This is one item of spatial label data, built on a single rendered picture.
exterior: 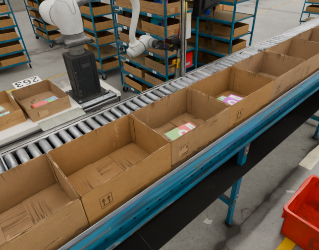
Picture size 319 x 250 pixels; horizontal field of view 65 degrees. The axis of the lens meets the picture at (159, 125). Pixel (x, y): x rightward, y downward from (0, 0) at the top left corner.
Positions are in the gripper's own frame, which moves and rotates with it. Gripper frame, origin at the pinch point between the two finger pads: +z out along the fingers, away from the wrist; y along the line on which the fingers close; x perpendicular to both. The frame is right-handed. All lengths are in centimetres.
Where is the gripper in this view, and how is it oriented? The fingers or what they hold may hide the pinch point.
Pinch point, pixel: (170, 49)
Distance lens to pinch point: 226.3
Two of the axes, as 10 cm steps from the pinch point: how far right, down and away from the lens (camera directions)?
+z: 6.5, 4.2, -6.3
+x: 0.4, 8.1, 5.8
